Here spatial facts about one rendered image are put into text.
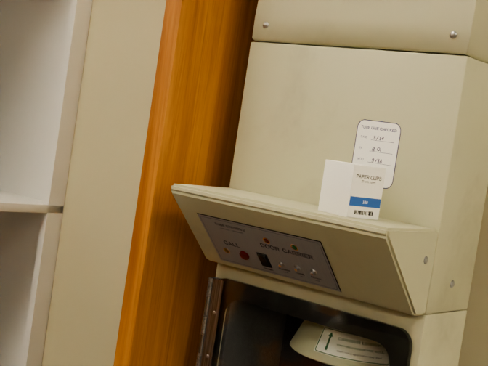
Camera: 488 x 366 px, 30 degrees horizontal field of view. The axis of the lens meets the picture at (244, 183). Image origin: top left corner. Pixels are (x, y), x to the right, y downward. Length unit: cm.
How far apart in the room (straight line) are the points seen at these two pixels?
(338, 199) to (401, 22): 23
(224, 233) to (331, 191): 17
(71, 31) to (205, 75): 90
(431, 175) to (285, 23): 30
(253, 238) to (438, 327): 24
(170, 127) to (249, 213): 20
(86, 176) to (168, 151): 89
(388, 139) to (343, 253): 16
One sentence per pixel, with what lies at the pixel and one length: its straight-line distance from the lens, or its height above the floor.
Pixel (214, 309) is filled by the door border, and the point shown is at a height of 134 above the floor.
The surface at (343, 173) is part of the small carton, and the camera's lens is 103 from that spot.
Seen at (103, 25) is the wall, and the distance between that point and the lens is 211.
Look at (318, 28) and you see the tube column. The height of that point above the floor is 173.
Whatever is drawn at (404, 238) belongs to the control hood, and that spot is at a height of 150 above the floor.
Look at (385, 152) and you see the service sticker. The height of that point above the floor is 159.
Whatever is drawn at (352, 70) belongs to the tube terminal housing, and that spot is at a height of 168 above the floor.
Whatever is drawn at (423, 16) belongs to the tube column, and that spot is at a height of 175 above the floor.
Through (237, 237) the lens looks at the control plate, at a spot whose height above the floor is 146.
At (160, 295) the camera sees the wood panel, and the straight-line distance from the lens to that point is 126.
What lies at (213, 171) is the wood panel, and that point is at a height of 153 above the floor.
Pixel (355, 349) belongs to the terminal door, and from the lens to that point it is 111.
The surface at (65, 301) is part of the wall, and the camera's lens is 215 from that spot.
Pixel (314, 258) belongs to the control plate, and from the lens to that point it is 107.
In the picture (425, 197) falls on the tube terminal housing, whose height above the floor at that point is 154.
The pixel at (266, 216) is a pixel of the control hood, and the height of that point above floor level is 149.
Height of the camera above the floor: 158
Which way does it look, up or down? 3 degrees down
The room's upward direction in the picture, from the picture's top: 9 degrees clockwise
